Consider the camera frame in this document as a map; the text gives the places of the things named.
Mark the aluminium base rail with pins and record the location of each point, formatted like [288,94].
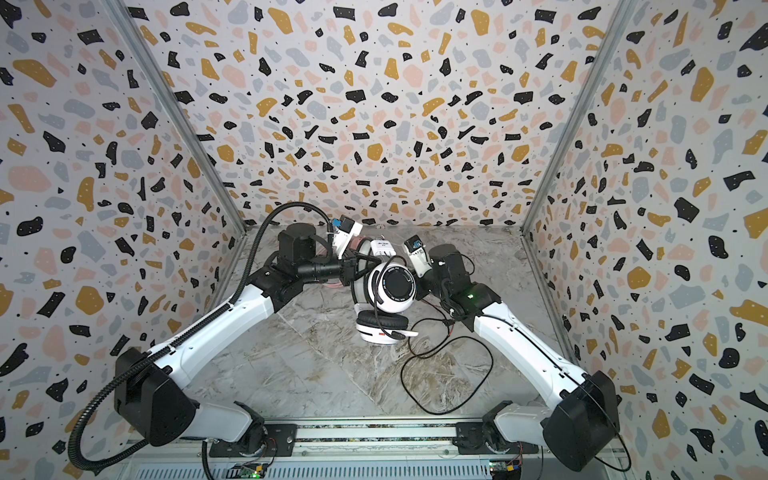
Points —
[372,448]

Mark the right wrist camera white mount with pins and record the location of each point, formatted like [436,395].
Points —
[417,255]

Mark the aluminium corner post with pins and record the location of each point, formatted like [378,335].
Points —
[619,20]
[121,18]

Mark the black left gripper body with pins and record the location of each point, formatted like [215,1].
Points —
[330,270]

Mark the aluminium corner post right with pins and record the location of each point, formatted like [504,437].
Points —
[619,20]

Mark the aluminium corner post left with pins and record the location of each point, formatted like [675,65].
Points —
[121,18]

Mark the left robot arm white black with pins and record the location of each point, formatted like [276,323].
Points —
[154,401]

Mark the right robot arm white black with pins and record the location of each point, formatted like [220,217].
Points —
[580,415]

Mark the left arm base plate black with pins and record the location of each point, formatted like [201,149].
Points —
[262,442]

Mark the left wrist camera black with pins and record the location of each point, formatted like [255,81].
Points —
[345,230]

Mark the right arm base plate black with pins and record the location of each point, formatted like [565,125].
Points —
[473,438]

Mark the white black headphones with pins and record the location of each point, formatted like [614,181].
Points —
[383,290]

